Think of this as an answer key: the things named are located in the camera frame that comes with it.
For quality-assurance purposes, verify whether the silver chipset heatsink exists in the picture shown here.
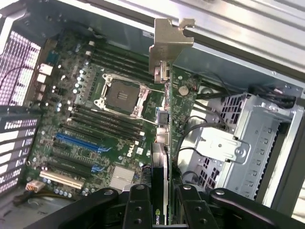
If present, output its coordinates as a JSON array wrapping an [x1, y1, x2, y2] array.
[[111, 166, 135, 187]]

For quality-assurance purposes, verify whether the long black expansion slot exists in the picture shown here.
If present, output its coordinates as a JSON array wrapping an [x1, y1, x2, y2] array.
[[47, 161, 90, 178], [59, 123, 104, 143]]

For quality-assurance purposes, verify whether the white expansion slot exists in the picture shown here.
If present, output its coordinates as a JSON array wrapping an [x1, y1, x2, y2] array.
[[39, 170, 84, 189]]

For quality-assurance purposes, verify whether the black expansion slot blue latch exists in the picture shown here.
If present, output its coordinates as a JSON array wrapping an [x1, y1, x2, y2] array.
[[50, 150, 94, 171]]

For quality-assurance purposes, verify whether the metal drive cage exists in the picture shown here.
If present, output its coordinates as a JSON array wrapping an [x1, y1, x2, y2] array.
[[193, 92, 301, 208]]

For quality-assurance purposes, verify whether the short black expansion slot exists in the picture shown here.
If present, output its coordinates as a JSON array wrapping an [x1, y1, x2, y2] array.
[[52, 141, 71, 151]]

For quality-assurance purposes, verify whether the green motherboard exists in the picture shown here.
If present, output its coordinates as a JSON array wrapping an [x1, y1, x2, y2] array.
[[23, 28, 200, 206]]

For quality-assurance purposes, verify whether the CPU socket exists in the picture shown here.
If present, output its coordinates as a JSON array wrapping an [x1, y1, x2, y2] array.
[[94, 73, 150, 118]]

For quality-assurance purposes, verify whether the open black PC case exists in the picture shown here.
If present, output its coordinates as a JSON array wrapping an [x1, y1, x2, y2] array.
[[0, 0, 305, 229]]

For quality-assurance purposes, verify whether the teal serial port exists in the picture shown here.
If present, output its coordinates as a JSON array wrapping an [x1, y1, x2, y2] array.
[[46, 51, 60, 64]]

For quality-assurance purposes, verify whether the sleeved cable white plug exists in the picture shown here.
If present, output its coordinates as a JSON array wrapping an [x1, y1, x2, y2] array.
[[11, 180, 46, 208]]

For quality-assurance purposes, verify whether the black cable bundle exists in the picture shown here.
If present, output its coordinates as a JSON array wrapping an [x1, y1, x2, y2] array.
[[247, 83, 298, 108]]

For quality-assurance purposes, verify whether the red black twisted wire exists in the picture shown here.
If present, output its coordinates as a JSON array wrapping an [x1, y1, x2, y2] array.
[[3, 66, 40, 86]]

